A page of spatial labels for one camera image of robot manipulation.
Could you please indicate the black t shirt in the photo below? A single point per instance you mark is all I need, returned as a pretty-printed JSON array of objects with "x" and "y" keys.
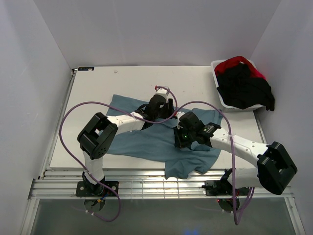
[{"x": 239, "y": 90}]

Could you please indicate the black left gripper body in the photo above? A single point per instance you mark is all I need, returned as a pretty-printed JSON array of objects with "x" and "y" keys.
[{"x": 165, "y": 112}]

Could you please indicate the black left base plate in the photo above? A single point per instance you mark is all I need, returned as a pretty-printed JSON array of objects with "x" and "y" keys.
[{"x": 83, "y": 191}]

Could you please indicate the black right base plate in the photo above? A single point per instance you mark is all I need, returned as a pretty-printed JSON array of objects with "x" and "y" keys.
[{"x": 222, "y": 188}]

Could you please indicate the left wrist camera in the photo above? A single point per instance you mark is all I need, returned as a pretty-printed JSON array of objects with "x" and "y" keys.
[{"x": 162, "y": 91}]

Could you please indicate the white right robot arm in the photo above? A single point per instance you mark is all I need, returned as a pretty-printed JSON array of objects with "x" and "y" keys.
[{"x": 273, "y": 168}]

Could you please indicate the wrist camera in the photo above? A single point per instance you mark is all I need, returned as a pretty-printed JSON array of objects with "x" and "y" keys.
[
  {"x": 179, "y": 115},
  {"x": 162, "y": 91}
]

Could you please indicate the blue t shirt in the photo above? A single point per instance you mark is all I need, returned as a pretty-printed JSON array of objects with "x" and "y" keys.
[{"x": 156, "y": 143}]

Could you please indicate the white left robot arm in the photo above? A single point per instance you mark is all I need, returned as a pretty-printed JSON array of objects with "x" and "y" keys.
[{"x": 97, "y": 136}]

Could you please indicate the blue label sticker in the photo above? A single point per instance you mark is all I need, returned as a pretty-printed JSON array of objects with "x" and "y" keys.
[{"x": 85, "y": 69}]

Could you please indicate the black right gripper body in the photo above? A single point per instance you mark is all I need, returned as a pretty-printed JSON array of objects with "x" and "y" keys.
[{"x": 185, "y": 138}]

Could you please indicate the aluminium frame rail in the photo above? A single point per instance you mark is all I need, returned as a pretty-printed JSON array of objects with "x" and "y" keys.
[{"x": 133, "y": 184}]

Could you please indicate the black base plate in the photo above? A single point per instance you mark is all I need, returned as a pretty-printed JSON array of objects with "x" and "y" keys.
[
  {"x": 222, "y": 188},
  {"x": 83, "y": 191}
]

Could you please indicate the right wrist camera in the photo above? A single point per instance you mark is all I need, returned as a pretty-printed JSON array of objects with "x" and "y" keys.
[{"x": 179, "y": 115}]

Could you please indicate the red t shirt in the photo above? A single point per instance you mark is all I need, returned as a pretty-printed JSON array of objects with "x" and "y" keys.
[{"x": 234, "y": 61}]

